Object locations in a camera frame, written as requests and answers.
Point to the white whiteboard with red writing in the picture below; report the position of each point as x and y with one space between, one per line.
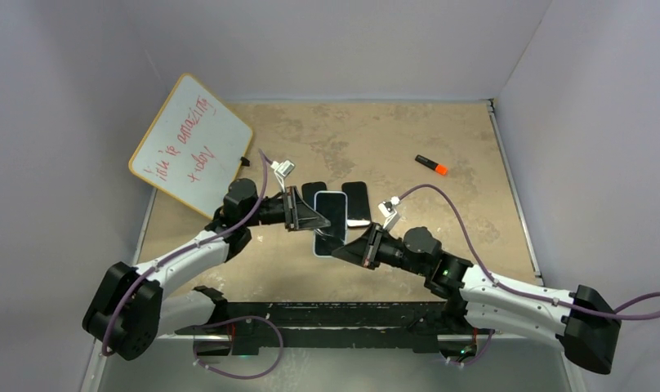
194 147

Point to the black phone case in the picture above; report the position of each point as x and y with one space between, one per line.
358 207

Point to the light blue phone case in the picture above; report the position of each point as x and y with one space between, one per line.
315 249

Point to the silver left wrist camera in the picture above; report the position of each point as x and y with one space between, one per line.
282 169

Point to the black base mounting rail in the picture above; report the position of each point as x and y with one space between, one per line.
422 327

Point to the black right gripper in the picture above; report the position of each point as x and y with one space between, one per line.
360 251

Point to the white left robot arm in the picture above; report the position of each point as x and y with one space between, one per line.
127 312

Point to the black marker orange cap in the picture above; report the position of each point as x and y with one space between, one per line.
432 165

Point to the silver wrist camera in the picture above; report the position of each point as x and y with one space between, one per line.
282 169
388 208

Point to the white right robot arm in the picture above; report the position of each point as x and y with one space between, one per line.
578 323

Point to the black phone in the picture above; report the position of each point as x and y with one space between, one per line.
310 189

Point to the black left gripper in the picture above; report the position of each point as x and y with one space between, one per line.
299 216

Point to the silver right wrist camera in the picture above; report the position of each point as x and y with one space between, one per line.
388 208

